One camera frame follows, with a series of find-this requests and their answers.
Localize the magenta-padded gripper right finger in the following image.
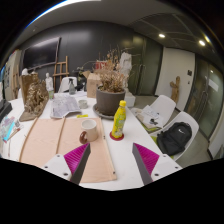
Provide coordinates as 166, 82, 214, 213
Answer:
131, 142, 183, 186

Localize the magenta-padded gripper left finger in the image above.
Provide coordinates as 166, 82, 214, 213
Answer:
42, 142, 92, 186

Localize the yellow drink bottle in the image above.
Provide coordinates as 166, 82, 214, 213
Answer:
110, 99, 128, 140

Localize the black backpack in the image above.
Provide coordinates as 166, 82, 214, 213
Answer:
156, 121, 193, 156

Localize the flat round red coaster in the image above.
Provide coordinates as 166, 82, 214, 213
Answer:
109, 130, 125, 142

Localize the dark grey pot saucer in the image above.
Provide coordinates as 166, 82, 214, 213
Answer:
92, 103, 116, 121

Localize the folded newspaper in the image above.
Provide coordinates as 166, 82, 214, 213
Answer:
49, 94, 82, 120

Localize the small glass jar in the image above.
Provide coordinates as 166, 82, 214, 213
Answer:
77, 99, 89, 110

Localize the grey pot with dried plant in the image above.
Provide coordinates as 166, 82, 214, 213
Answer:
94, 46, 130, 117

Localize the clear spray bottle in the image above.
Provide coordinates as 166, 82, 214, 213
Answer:
68, 78, 77, 96

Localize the gold relief sculpture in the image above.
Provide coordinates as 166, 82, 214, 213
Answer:
19, 72, 50, 123

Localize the colourful picture book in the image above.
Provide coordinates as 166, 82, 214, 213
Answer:
0, 115, 21, 143

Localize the wooden figure sculpture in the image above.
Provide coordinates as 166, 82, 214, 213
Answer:
169, 75, 181, 103

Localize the brown cardboard box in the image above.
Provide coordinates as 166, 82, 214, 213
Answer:
83, 70, 103, 99

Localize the white plaster bust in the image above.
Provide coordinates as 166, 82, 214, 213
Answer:
45, 72, 55, 92

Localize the black box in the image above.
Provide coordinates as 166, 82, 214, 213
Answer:
0, 98, 14, 123

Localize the glass double door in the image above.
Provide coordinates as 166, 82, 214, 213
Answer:
184, 55, 224, 142

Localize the wooden easel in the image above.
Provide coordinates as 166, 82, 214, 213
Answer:
52, 55, 70, 93

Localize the tall white plaster sculpture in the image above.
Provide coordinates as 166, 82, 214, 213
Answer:
118, 51, 134, 88

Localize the red box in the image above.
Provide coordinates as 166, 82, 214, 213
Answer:
95, 60, 108, 70

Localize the white cabinet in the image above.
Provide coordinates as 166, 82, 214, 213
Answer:
3, 49, 23, 100

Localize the long ceiling light panel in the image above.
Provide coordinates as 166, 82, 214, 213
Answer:
24, 0, 101, 30

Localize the white mug with brown handle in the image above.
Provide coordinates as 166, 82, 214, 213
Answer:
78, 118, 99, 145

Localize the black wall screen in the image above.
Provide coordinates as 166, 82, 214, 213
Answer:
22, 36, 62, 70

